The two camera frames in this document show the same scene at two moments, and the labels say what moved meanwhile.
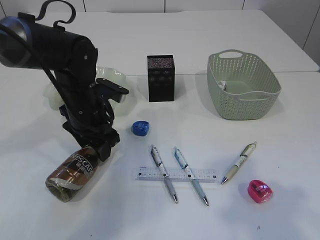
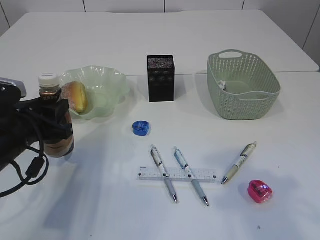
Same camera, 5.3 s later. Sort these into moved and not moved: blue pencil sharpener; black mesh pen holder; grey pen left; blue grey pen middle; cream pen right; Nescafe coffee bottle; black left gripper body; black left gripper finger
Moved: black left gripper finger; black left gripper body; Nescafe coffee bottle
Not moved: blue pencil sharpener; cream pen right; black mesh pen holder; blue grey pen middle; grey pen left
